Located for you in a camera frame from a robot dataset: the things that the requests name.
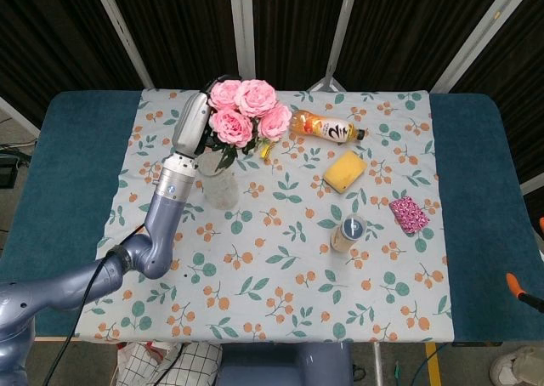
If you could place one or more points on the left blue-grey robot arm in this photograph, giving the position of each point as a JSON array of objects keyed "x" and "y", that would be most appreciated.
[{"x": 166, "y": 220}]

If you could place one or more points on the blue-grey robot torso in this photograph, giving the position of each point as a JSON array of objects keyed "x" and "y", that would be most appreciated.
[{"x": 285, "y": 364}]

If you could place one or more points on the black box on floor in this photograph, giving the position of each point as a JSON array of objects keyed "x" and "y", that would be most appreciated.
[{"x": 6, "y": 171}]

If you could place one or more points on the yellow sponge green scrub pad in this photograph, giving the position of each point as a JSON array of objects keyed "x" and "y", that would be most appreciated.
[{"x": 344, "y": 171}]

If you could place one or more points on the pink patterned packet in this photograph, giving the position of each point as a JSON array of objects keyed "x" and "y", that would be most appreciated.
[{"x": 409, "y": 215}]

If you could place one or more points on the pink rose bouquet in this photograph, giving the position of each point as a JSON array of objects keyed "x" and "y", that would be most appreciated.
[{"x": 251, "y": 101}]

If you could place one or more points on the teal table cover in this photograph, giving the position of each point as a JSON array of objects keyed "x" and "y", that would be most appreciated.
[{"x": 476, "y": 190}]

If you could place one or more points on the white table leg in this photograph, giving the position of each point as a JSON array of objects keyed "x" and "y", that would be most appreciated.
[{"x": 378, "y": 364}]

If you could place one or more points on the clear textured glass vase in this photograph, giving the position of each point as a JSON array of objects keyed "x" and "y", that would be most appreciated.
[{"x": 219, "y": 188}]

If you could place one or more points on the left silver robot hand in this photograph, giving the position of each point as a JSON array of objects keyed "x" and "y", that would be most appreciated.
[{"x": 191, "y": 122}]

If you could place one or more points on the white black checkered bag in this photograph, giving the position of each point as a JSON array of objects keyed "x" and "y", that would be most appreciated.
[{"x": 187, "y": 364}]

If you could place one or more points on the orange juice bottle black cap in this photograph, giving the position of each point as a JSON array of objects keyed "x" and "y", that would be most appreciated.
[{"x": 327, "y": 128}]

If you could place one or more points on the white tablecloth orange fruit print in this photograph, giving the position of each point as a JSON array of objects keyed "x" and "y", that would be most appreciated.
[{"x": 297, "y": 275}]

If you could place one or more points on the white shoe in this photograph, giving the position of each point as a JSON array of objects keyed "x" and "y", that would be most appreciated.
[{"x": 518, "y": 367}]

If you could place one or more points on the white frame post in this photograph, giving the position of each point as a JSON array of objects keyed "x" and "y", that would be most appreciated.
[
  {"x": 340, "y": 33},
  {"x": 476, "y": 33},
  {"x": 242, "y": 29},
  {"x": 123, "y": 33}
]

